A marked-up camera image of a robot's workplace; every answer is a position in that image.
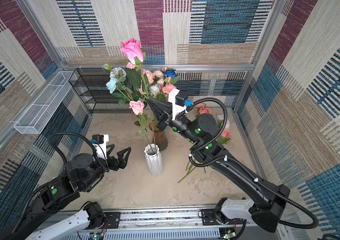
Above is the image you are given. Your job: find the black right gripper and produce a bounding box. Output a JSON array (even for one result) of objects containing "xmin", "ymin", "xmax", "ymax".
[{"xmin": 147, "ymin": 97, "xmax": 199, "ymax": 144}]

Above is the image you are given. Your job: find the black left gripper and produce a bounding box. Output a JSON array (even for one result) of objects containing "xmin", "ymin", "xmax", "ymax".
[{"xmin": 81, "ymin": 143, "xmax": 131, "ymax": 192}]

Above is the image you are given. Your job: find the pink carnation spray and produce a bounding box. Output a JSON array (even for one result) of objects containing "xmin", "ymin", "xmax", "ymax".
[{"xmin": 162, "ymin": 77, "xmax": 177, "ymax": 96}]

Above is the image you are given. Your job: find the white single rose stem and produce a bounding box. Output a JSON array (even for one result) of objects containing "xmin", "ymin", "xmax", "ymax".
[{"xmin": 149, "ymin": 84, "xmax": 161, "ymax": 98}]

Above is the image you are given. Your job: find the pink ribbed glass vase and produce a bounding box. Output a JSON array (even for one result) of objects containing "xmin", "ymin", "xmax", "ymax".
[{"xmin": 149, "ymin": 120, "xmax": 169, "ymax": 151}]

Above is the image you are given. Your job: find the pink rose tall stem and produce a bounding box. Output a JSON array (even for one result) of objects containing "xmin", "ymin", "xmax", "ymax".
[{"xmin": 129, "ymin": 101, "xmax": 154, "ymax": 151}]

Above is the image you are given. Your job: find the white ribbed ceramic vase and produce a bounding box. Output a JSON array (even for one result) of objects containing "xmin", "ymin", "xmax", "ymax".
[{"xmin": 144, "ymin": 144, "xmax": 164, "ymax": 177}]

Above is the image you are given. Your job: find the blue rose stem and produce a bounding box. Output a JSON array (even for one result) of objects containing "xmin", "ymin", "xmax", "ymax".
[{"xmin": 164, "ymin": 69, "xmax": 180, "ymax": 86}]

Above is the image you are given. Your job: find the magenta rose stem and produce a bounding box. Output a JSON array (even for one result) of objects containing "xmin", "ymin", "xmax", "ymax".
[{"xmin": 121, "ymin": 39, "xmax": 150, "ymax": 115}]

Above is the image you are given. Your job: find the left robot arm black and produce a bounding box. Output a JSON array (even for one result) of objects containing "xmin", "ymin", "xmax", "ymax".
[{"xmin": 0, "ymin": 132, "xmax": 132, "ymax": 240}]

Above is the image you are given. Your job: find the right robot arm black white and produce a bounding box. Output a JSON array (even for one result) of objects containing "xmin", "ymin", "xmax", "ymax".
[{"xmin": 148, "ymin": 98, "xmax": 319, "ymax": 233}]

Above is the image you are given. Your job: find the pile of artificial flowers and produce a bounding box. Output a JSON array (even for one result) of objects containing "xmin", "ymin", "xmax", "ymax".
[{"xmin": 177, "ymin": 102, "xmax": 232, "ymax": 184}]

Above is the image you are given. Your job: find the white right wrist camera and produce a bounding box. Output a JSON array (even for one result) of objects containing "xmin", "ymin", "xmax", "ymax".
[{"xmin": 169, "ymin": 89, "xmax": 192, "ymax": 121}]

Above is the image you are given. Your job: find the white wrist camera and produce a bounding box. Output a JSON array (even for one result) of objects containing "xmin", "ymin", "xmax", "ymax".
[
  {"xmin": 169, "ymin": 89, "xmax": 192, "ymax": 121},
  {"xmin": 90, "ymin": 134, "xmax": 109, "ymax": 160}
]

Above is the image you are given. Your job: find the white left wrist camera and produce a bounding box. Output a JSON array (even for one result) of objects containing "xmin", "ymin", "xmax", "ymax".
[{"xmin": 90, "ymin": 134, "xmax": 109, "ymax": 160}]

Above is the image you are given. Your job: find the black wire mesh shelf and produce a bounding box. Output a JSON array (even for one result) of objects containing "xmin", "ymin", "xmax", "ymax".
[{"xmin": 69, "ymin": 68, "xmax": 131, "ymax": 114}]

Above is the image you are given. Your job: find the white wire mesh basket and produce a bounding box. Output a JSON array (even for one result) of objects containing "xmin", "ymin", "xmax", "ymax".
[{"xmin": 14, "ymin": 71, "xmax": 74, "ymax": 135}]

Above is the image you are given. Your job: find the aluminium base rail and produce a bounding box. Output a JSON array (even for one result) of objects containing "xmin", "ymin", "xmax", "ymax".
[{"xmin": 37, "ymin": 203, "xmax": 284, "ymax": 240}]

